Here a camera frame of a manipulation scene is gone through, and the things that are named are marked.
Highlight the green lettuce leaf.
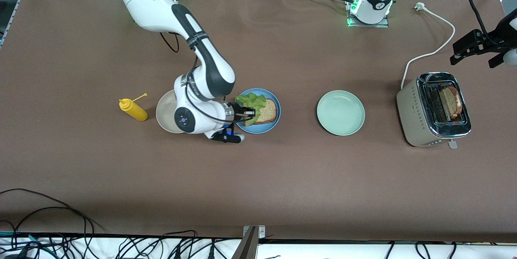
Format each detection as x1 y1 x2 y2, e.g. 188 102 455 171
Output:
235 93 267 126

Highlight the brown bread slice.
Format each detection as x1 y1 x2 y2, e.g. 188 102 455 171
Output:
242 98 278 126
438 85 461 119

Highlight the yellow mustard squeeze bottle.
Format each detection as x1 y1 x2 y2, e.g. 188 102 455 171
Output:
119 93 148 122

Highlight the blue round plate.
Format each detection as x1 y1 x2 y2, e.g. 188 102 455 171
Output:
235 88 282 135

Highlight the beige round plate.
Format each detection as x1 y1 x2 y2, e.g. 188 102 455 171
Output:
156 89 190 134

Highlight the pale green round plate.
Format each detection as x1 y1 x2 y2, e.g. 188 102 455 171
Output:
317 90 366 136

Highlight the silver two-slot toaster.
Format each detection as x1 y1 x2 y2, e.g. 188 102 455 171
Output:
396 72 472 149

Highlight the white toaster power cable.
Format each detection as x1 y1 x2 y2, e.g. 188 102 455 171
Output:
401 2 456 90

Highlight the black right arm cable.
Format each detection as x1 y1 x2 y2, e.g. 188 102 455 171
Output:
160 31 233 124

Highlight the metal corner bracket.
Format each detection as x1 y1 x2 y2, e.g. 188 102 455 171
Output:
242 225 266 238

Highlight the aluminium profile post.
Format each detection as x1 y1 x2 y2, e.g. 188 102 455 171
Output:
231 227 259 259

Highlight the thin black cable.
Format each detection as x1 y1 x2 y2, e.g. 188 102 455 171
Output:
0 188 103 235
0 206 88 237

